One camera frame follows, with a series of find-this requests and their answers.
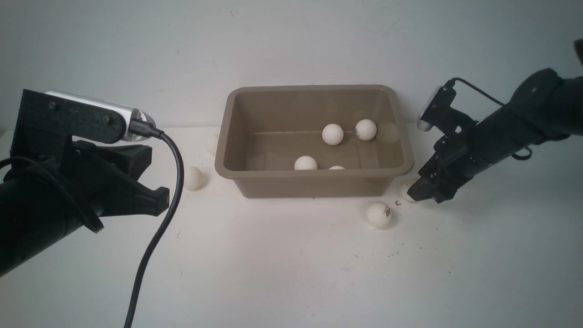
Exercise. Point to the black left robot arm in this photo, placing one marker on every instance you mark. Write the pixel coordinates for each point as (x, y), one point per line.
(40, 208)

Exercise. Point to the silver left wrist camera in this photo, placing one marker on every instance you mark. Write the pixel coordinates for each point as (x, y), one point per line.
(128, 113)

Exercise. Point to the tan plastic bin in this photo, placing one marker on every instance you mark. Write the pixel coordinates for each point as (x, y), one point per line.
(266, 129)

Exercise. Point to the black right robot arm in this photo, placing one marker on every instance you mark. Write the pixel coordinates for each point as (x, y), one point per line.
(545, 107)

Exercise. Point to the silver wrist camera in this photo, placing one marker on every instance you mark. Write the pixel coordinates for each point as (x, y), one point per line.
(128, 113)
(437, 111)

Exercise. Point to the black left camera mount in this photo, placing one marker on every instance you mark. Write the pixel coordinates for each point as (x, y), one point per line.
(46, 124)

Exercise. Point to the white ping-pong ball red logo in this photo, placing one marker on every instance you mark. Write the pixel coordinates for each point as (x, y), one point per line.
(378, 215)

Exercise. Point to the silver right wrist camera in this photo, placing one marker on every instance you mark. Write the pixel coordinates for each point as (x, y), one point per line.
(437, 111)

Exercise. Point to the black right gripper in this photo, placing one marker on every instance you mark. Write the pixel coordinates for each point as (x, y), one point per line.
(453, 164)

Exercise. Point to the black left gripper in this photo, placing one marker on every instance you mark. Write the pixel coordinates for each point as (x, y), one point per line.
(109, 177)

